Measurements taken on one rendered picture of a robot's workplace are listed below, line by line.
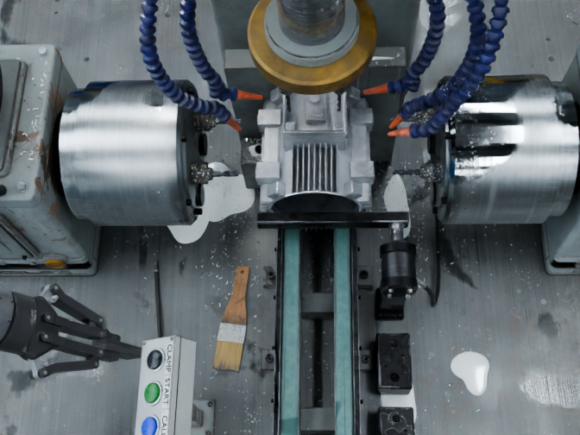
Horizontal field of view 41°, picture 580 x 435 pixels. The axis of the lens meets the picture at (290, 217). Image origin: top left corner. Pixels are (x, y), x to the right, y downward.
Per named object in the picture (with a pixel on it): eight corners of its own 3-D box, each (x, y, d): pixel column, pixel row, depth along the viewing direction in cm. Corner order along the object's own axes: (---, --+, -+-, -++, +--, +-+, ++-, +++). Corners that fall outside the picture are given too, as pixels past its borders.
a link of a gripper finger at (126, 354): (105, 343, 110) (104, 348, 109) (141, 352, 115) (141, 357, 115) (91, 345, 111) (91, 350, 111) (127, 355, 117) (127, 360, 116)
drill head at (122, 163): (41, 126, 153) (-10, 53, 130) (228, 124, 151) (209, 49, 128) (23, 247, 144) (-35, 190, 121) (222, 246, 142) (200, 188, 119)
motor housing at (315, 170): (267, 134, 150) (258, 80, 132) (367, 133, 149) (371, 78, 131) (263, 231, 142) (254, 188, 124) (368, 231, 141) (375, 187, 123)
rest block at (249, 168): (247, 162, 161) (241, 135, 150) (280, 162, 161) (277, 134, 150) (246, 189, 159) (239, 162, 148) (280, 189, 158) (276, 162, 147)
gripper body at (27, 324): (9, 348, 94) (69, 362, 101) (19, 280, 98) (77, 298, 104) (-29, 355, 98) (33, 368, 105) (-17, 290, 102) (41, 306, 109)
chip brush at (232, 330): (231, 265, 153) (230, 264, 152) (256, 268, 152) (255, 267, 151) (212, 369, 145) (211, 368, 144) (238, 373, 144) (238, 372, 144)
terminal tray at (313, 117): (284, 91, 135) (281, 68, 129) (346, 91, 135) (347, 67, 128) (282, 154, 131) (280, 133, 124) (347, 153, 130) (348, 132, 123)
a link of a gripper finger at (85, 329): (24, 326, 104) (26, 316, 104) (90, 341, 112) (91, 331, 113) (44, 322, 101) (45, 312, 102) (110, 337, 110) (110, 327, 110)
